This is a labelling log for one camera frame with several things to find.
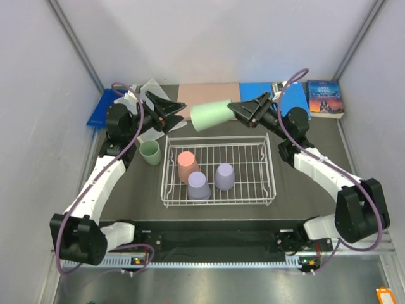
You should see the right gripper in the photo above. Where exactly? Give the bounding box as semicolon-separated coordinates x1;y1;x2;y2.
228;92;290;141

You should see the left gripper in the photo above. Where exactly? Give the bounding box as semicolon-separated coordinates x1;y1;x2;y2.
125;91;186;141

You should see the green cup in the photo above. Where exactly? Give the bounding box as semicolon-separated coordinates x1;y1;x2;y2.
190;99;235;132
139;141;161;166

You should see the pink cup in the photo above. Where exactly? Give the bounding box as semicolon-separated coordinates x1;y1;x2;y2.
177;151;200;184

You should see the purple cup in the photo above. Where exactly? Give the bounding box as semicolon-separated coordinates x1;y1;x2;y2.
187;171;211;200
215;163;235;191

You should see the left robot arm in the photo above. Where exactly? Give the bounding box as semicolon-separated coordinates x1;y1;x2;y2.
50;91;186;265

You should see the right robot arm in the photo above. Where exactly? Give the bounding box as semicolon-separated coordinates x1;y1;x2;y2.
228;92;390;251

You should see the pink board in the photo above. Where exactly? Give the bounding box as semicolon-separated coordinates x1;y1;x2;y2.
177;83;240;120

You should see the white mesh bag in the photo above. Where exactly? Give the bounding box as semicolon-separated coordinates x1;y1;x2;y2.
114;79;173;144

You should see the dark blue folder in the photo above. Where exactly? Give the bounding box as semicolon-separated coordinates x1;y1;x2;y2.
86;89;125;129

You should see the book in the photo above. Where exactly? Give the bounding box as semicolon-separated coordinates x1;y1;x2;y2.
306;80;344;119

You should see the orange key tag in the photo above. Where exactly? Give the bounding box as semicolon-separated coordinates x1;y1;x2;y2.
376;287;397;304

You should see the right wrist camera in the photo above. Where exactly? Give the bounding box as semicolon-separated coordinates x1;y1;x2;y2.
271;81;287;99

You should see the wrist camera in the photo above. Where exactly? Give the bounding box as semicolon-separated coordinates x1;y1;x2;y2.
124;84;142;102
271;81;287;99

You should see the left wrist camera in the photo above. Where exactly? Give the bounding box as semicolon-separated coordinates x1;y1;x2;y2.
124;84;142;102

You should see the white wire dish rack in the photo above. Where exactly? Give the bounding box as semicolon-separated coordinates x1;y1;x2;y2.
161;135;276;207

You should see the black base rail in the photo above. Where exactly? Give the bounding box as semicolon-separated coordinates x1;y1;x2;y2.
107;218;333;263

